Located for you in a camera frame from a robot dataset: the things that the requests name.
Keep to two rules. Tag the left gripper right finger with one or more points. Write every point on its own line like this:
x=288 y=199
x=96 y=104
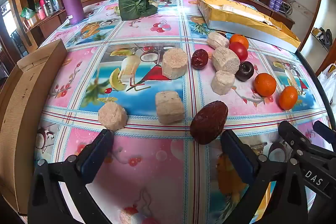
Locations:
x=288 y=203

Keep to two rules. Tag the orange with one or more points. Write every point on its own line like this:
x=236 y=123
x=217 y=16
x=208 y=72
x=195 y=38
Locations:
x=264 y=84
x=240 y=39
x=288 y=98

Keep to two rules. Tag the red tomato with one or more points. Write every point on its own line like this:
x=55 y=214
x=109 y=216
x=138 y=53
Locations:
x=240 y=50

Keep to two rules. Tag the purple spray cans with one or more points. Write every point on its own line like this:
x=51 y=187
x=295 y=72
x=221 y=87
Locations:
x=275 y=5

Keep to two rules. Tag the large dried red date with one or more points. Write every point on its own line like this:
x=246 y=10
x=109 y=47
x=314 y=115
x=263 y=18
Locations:
x=209 y=122

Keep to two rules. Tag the fruit pattern tablecloth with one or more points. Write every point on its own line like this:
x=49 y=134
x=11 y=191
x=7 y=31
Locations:
x=159 y=69

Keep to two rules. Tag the dark plum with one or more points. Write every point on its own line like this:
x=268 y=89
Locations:
x=244 y=71

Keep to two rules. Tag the green leafy vegetable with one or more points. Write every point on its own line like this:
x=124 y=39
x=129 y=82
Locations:
x=135 y=9

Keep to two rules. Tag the small red date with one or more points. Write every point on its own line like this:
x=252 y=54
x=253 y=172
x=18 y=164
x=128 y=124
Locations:
x=199 y=59

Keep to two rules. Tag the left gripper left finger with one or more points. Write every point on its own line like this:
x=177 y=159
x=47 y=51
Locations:
x=46 y=201

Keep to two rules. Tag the gold foil box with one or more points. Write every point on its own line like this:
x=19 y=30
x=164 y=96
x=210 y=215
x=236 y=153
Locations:
x=240 y=18

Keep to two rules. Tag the brown cardboard tray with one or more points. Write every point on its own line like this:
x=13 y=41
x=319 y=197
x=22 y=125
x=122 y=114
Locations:
x=22 y=100

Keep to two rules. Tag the beige block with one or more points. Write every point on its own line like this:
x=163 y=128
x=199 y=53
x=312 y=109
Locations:
x=174 y=63
x=216 y=40
x=169 y=107
x=224 y=59
x=112 y=116
x=222 y=82

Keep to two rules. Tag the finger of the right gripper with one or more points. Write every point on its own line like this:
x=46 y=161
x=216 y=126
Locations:
x=297 y=141
x=325 y=132

